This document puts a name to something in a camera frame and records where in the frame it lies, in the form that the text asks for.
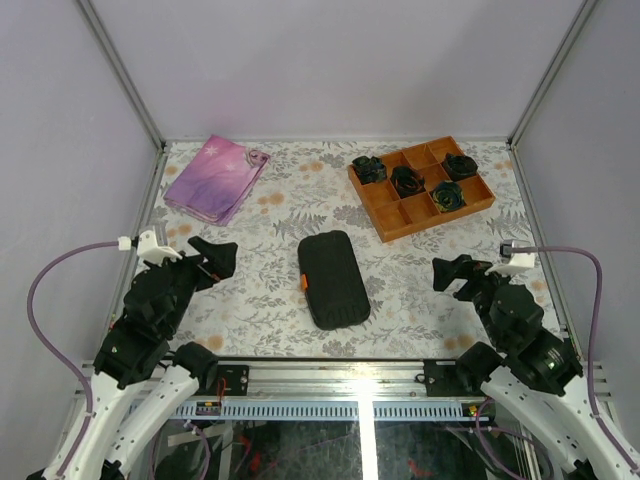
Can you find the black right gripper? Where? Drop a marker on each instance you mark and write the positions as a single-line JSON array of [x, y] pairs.
[[445, 270]]

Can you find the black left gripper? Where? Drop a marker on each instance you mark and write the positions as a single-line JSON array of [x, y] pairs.
[[223, 257]]

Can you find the black plastic tool case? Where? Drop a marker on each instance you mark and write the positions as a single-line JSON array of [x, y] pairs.
[[332, 282]]

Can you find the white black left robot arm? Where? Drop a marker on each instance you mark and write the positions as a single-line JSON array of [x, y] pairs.
[[138, 381]]

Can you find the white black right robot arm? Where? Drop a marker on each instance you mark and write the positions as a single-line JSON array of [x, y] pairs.
[[534, 374]]

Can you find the orange compartment tray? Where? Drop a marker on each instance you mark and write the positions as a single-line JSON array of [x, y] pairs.
[[393, 217]]

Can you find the purple folded cloth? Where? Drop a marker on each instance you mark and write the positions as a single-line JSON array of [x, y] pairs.
[[213, 186]]

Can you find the black green rolled tape front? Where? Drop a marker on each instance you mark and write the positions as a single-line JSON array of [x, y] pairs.
[[448, 197]]

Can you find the black rolled tape centre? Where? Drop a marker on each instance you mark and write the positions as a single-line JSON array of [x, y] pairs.
[[407, 182]]

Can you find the black rolled tape far right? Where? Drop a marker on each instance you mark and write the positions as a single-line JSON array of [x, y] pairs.
[[459, 167]]

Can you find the black rolled tape far left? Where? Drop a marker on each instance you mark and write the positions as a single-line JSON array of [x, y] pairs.
[[369, 169]]

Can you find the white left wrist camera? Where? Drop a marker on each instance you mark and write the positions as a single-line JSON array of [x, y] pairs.
[[148, 248]]

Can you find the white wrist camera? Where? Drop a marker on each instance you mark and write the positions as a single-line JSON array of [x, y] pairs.
[[148, 248], [513, 259]]

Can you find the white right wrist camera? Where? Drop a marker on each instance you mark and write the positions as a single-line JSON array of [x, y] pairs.
[[513, 259]]

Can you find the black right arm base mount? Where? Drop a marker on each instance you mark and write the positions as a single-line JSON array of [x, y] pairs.
[[442, 379]]

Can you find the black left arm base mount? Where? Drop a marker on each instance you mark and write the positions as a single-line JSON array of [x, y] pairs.
[[231, 380]]

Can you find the aluminium front rail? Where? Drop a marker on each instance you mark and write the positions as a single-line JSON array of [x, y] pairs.
[[302, 390]]

